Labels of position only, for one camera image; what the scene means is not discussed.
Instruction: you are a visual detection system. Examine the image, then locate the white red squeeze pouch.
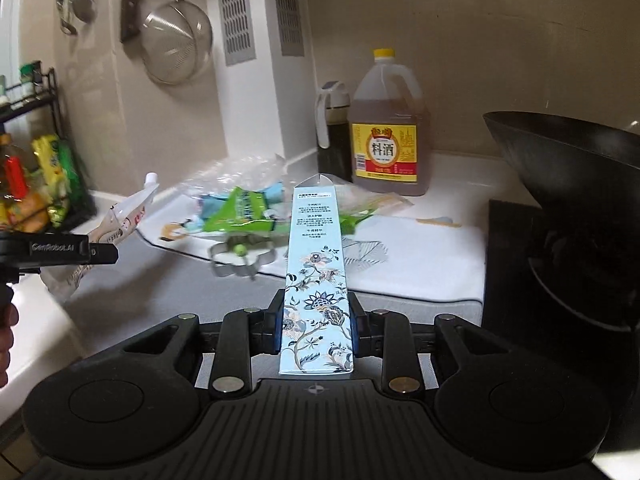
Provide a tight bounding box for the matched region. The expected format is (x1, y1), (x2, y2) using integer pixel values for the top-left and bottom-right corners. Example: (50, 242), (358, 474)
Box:
(40, 172), (160, 304)

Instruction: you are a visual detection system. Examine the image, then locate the floral light blue carton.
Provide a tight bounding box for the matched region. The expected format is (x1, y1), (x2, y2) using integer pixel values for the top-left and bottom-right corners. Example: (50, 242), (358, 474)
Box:
(279, 174), (354, 376)

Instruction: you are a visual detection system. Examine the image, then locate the green snack wrapper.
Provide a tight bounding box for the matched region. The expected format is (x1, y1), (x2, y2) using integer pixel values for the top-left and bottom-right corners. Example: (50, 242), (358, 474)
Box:
(203, 188), (277, 233)

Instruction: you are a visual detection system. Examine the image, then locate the clear plastic bag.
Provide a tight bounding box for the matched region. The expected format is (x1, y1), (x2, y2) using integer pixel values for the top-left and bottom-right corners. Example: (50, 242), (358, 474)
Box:
(177, 155), (286, 197)

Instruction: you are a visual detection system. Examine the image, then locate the person's left hand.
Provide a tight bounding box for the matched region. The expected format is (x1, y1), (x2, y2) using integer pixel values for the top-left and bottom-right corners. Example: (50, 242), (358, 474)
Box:
(0, 284), (20, 388)

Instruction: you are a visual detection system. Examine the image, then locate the cooking oil bottle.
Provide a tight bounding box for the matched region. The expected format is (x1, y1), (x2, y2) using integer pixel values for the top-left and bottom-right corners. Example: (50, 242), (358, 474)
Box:
(1, 133), (49, 233)

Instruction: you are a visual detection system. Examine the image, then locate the grey dish mat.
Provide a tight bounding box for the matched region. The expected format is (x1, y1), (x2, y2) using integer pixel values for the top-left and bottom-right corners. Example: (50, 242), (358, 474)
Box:
(64, 194), (485, 351)

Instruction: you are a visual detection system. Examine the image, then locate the metal flower cookie cutter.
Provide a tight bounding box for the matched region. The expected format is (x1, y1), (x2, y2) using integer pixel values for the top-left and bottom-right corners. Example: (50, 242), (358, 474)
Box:
(208, 234), (277, 278)

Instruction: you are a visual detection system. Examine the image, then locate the yellow green snack bag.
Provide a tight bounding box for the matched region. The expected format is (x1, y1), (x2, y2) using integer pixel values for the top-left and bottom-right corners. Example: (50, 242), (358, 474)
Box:
(32, 134), (84, 228)

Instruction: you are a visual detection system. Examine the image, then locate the cooking wine jug yellow label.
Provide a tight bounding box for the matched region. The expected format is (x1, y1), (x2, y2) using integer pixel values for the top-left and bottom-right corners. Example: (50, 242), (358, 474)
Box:
(348, 48), (432, 196)

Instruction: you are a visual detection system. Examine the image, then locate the dark soy sauce dispenser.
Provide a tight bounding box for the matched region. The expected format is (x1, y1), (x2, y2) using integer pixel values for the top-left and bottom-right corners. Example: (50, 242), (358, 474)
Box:
(314, 80), (352, 181)

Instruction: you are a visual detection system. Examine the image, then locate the hanging metal strainer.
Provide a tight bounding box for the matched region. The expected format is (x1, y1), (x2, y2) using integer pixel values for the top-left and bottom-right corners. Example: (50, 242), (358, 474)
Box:
(141, 0), (213, 86)

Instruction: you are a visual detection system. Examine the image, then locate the black wok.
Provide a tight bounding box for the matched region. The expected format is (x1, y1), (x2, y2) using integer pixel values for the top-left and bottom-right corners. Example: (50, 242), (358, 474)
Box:
(483, 110), (639, 330)

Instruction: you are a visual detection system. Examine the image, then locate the black wire spice rack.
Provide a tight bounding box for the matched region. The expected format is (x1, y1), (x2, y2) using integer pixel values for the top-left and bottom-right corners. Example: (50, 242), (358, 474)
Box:
(0, 66), (97, 233)

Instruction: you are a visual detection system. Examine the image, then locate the grey wall vent panel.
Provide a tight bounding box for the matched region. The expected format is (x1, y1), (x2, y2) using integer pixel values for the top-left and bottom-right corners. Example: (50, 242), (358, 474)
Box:
(219, 0), (256, 66)

